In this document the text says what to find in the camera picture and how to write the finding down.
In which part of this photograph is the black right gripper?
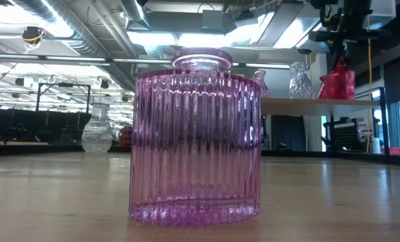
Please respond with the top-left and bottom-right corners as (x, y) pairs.
(309, 15), (392, 73)

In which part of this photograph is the red glass bottle vase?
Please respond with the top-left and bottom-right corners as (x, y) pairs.
(327, 56), (356, 100)

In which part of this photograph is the small red flared vase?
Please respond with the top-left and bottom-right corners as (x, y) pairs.
(318, 74), (335, 100)

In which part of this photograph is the clear faceted glass vase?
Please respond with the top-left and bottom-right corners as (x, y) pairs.
(288, 61), (316, 99)

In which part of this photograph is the pink narrow-neck glass vase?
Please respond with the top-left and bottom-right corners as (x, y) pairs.
(251, 69), (272, 99)

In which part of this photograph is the clear bulbous textured vase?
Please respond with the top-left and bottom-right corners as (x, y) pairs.
(81, 102), (114, 154)

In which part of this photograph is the black roller blind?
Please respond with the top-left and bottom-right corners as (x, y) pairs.
(383, 55), (400, 104)

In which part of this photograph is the black perforated cart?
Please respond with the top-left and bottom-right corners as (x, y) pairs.
(322, 116), (367, 153)

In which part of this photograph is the dark grey cabinet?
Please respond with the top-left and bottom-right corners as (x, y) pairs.
(270, 115), (307, 152)

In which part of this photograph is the white paper roll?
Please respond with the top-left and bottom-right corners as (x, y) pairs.
(370, 136), (382, 155)

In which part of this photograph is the large pink ribbed glass vase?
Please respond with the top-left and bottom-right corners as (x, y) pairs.
(128, 46), (262, 227)

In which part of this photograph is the long ceiling light bar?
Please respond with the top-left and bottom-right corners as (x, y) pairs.
(0, 54), (172, 67)

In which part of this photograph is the dark workstation row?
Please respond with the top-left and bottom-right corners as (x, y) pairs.
(0, 107), (92, 145)

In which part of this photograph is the yellow extension cord with plug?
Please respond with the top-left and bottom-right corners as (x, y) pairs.
(365, 36), (373, 154)

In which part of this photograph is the wooden shelf with black frame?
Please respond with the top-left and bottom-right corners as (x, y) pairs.
(259, 86), (391, 165)

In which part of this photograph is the rectangular silver air duct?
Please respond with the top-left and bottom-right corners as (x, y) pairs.
(259, 0), (397, 54)

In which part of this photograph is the round silver ventilation duct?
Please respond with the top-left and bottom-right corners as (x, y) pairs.
(14, 0), (136, 90)

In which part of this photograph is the black gantry frame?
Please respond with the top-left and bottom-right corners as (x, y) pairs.
(34, 82), (92, 114)

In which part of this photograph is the black ceiling cable reel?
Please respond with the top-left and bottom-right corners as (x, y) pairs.
(20, 26), (46, 46)

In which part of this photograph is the black aluminium table frame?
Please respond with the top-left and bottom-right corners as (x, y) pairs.
(0, 143), (400, 166)

